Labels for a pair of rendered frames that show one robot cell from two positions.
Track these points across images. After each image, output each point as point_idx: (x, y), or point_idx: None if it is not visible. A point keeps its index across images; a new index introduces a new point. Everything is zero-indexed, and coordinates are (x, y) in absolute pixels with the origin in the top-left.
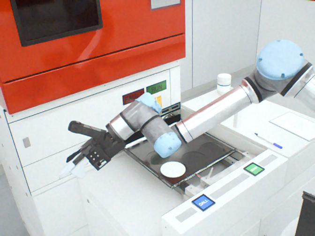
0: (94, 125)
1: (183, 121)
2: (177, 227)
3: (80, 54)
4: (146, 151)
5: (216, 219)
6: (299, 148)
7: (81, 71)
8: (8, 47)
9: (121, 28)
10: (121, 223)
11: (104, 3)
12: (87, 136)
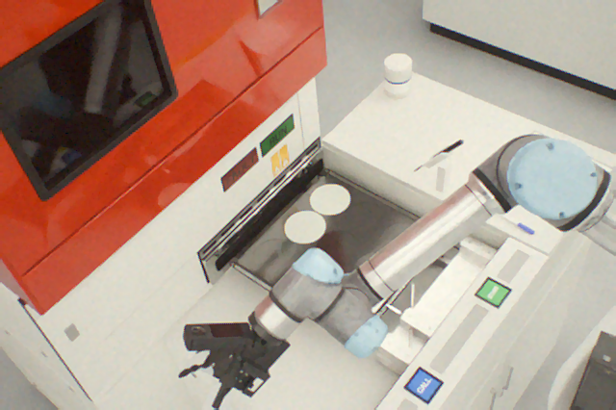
0: (180, 248)
1: (375, 268)
2: None
3: (146, 160)
4: (283, 267)
5: (448, 405)
6: None
7: (152, 187)
8: (19, 216)
9: (210, 78)
10: None
11: (175, 51)
12: (222, 349)
